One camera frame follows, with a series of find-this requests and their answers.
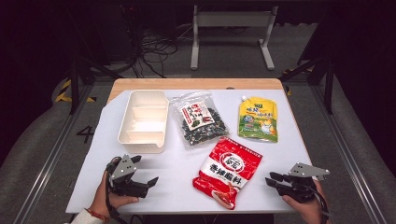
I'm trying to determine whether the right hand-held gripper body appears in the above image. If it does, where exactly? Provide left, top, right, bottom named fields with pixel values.
left=279, top=161, right=331, bottom=203

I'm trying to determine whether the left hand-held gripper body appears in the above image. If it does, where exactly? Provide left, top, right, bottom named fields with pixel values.
left=105, top=153, right=151, bottom=199

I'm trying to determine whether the white divided plastic bin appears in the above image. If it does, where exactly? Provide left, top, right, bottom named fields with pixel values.
left=117, top=90, right=170, bottom=154

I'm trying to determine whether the red seasoning packet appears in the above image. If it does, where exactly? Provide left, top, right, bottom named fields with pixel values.
left=191, top=136, right=263, bottom=211

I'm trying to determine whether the clear bag of dark seaweed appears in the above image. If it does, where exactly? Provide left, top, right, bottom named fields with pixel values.
left=169, top=91, right=231, bottom=150

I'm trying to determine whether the person's right hand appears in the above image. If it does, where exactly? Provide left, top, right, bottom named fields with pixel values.
left=282, top=179, right=328, bottom=224

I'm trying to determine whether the person's left hand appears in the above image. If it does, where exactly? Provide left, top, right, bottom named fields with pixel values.
left=89, top=156, right=140, bottom=218

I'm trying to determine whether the white table mat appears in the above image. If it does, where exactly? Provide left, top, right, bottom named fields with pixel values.
left=65, top=89, right=313, bottom=215

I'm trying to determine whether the yellow green spout pouch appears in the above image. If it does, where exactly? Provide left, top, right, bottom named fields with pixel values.
left=237, top=95, right=279, bottom=144

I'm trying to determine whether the yellow black floor tape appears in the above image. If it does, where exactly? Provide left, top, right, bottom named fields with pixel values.
left=54, top=78, right=97, bottom=104

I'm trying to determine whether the black metal stand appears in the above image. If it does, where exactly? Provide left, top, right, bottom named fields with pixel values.
left=66, top=55, right=123, bottom=116
left=278, top=55, right=336, bottom=115

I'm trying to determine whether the right hand-held gripper cable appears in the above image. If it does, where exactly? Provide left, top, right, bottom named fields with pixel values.
left=306, top=183, right=332, bottom=224

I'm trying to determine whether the hand-held gripper cable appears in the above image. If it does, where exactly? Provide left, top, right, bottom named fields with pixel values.
left=306, top=183, right=332, bottom=224
left=104, top=172, right=129, bottom=224

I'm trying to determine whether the left hand-held gripper cable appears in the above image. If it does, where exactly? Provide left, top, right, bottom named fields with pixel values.
left=104, top=172, right=129, bottom=224

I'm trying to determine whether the red bracelet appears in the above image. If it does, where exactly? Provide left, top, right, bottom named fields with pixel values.
left=85, top=207, right=110, bottom=223

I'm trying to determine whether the aluminium floor rail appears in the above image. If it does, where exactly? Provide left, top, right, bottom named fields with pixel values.
left=12, top=84, right=94, bottom=224
left=309, top=84, right=389, bottom=224

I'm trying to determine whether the tangle of black floor cables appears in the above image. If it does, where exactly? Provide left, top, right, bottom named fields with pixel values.
left=124, top=6, right=194, bottom=78

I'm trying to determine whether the grey metal table frame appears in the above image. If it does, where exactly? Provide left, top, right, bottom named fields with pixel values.
left=190, top=5, right=279, bottom=71

